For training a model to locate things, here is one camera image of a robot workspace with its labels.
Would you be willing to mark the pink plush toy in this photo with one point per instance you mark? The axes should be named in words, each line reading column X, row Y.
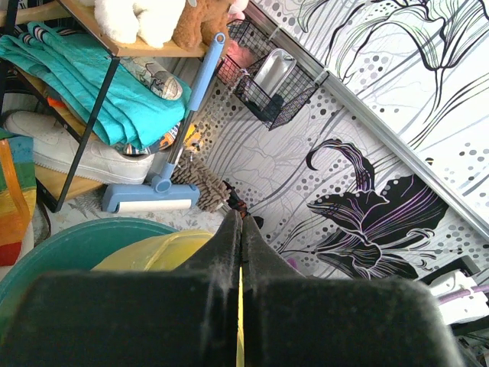
column 241, row 55

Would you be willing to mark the white plush dog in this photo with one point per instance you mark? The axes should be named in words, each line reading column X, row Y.
column 153, row 21

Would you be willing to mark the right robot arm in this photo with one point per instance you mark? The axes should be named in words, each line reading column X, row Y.
column 463, row 302

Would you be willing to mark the black wire basket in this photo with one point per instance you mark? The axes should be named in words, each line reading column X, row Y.
column 279, row 109

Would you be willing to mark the teal folded cloth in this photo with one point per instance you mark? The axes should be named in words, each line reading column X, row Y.
column 75, row 65

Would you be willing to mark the brown teddy bear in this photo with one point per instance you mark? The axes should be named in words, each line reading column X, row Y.
column 200, row 22

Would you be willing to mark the wooden shelf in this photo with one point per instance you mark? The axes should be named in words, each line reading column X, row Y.
column 53, row 188

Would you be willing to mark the black orange toy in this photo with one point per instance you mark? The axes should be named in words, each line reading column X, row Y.
column 235, row 202

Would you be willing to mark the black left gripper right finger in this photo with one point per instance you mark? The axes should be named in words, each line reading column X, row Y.
column 293, row 320

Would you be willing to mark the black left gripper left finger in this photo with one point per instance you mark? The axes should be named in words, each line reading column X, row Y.
column 184, row 317

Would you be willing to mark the teal plastic trash bin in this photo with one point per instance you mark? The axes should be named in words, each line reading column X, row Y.
column 79, row 247

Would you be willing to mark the blue lint roller mop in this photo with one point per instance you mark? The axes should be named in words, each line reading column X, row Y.
column 161, row 193

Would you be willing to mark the rainbow striped cloth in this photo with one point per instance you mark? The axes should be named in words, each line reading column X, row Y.
column 18, row 193

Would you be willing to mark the yellow plastic trash bag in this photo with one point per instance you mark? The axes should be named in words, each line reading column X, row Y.
column 157, row 253

